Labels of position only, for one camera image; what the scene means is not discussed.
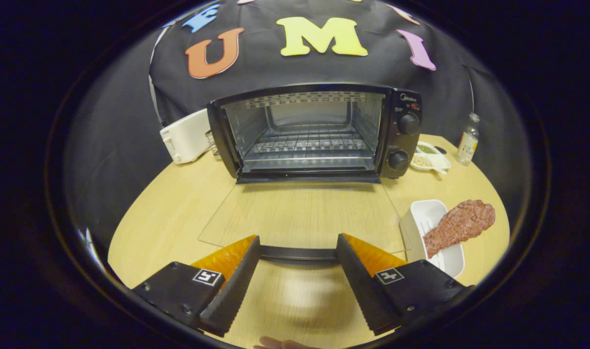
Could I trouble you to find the white ribbed tray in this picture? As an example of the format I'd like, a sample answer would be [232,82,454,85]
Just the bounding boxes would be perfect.
[400,199,466,279]

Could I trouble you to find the small wire rack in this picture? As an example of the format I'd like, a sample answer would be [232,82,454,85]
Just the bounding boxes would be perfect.
[205,130,222,158]

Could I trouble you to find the reddish brown meat piece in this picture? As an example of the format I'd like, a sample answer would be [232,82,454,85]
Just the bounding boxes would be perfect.
[422,200,496,259]

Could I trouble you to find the white bread toaster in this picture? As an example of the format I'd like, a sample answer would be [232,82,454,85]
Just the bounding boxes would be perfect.
[160,109,213,165]

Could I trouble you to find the small clear bottle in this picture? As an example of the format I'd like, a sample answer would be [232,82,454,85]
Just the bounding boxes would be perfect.
[456,113,480,166]

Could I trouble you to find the white divided dish with beans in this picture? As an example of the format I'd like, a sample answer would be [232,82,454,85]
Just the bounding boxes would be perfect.
[410,141,452,175]

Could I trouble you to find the black toaster oven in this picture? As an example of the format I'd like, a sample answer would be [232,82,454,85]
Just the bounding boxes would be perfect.
[198,82,423,263]

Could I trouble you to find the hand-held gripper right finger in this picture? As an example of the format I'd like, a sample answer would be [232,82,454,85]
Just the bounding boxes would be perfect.
[336,233,471,336]

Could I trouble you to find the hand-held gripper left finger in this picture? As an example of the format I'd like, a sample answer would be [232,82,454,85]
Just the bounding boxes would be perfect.
[130,235,262,338]

